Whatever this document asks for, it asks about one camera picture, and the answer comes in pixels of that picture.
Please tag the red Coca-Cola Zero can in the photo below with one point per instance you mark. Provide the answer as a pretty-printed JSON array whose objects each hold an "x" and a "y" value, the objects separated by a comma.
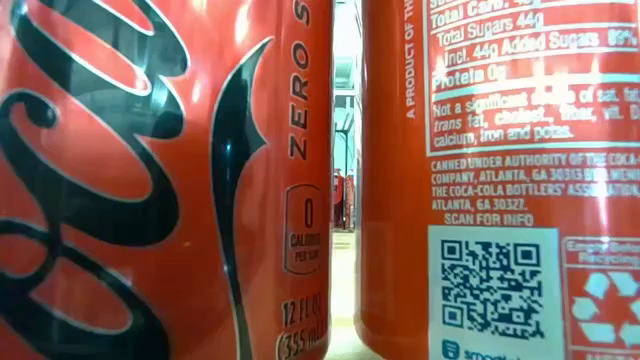
[{"x": 150, "y": 200}]

